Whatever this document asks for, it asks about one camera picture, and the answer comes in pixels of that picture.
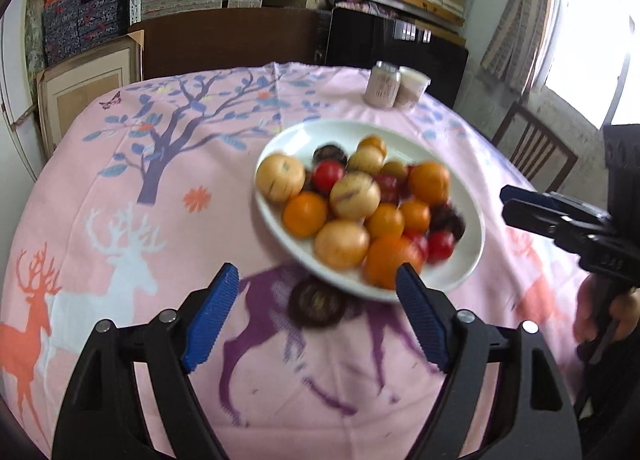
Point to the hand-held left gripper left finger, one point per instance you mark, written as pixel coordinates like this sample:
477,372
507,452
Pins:
210,320

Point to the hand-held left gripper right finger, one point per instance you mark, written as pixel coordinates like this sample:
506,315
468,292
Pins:
425,325

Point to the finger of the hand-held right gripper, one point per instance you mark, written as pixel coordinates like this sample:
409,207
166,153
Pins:
530,217
525,194

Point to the red cherry tomato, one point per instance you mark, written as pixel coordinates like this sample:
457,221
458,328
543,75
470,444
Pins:
327,175
440,245
419,240

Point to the small yellow pepino melon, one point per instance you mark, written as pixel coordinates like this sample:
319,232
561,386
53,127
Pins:
394,169

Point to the red plum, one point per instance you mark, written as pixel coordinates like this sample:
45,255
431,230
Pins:
387,187

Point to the yellowish orange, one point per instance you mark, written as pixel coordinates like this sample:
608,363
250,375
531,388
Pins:
372,144

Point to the white oval plate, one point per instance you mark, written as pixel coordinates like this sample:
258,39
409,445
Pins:
305,140

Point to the person's right hand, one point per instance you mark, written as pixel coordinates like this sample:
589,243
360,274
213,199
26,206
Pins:
585,310

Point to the dark wooden slat chair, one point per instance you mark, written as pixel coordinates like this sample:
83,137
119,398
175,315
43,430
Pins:
547,133

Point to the glossy black panel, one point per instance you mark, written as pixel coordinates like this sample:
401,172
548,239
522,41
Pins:
440,65

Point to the white paper cup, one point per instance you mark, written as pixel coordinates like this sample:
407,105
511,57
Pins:
412,87

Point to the pink deer print tablecloth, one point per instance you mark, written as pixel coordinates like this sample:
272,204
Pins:
125,190

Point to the bright glass window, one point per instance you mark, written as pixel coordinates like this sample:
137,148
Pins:
585,40

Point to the brick pattern curtain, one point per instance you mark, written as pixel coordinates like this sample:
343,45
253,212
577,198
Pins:
520,25

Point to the white drink can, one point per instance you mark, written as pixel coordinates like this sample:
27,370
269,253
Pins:
381,85

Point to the pink folded cloth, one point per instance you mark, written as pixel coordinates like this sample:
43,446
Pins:
357,6

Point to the beige framed picture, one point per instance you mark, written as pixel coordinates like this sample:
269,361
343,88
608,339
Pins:
85,95

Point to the brown board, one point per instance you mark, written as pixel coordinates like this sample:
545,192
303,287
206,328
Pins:
225,45

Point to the white leaning boards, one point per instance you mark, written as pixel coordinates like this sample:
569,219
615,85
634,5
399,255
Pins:
15,105

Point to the stack of blue patterned boxes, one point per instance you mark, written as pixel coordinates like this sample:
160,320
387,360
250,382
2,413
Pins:
80,25

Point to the mottled grey board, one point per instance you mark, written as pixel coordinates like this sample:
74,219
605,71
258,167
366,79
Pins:
35,25

